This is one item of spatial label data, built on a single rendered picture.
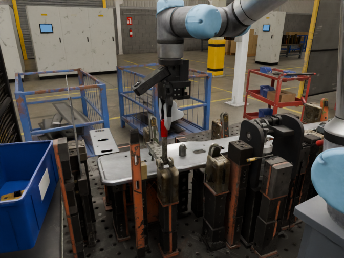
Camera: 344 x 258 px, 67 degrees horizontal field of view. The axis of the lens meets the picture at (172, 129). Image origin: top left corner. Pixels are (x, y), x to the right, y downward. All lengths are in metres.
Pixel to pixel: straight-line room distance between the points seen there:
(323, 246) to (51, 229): 0.62
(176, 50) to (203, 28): 0.13
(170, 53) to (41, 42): 7.98
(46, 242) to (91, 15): 8.42
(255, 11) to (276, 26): 10.76
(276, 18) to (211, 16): 10.80
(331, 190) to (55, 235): 0.58
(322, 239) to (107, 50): 8.67
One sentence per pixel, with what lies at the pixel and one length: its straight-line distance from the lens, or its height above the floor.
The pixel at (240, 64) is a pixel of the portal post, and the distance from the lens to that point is 5.26.
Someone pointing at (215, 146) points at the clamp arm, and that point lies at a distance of 0.89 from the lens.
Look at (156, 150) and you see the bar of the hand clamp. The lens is 0.93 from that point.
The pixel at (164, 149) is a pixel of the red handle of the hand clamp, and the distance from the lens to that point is 0.84.
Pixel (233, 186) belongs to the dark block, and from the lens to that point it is 0.94.
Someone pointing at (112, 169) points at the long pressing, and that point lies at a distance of 0.98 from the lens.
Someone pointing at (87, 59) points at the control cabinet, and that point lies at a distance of 8.88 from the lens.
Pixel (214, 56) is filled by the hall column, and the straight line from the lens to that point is 8.34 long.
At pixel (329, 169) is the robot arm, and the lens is 0.46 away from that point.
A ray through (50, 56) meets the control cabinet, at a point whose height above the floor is 0.65.
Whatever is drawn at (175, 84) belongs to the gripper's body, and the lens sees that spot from 0.76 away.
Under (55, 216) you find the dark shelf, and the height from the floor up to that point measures 1.03.
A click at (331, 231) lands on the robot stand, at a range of 0.65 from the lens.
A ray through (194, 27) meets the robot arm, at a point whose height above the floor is 1.48.
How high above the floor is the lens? 1.48
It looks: 22 degrees down
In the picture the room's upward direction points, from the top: straight up
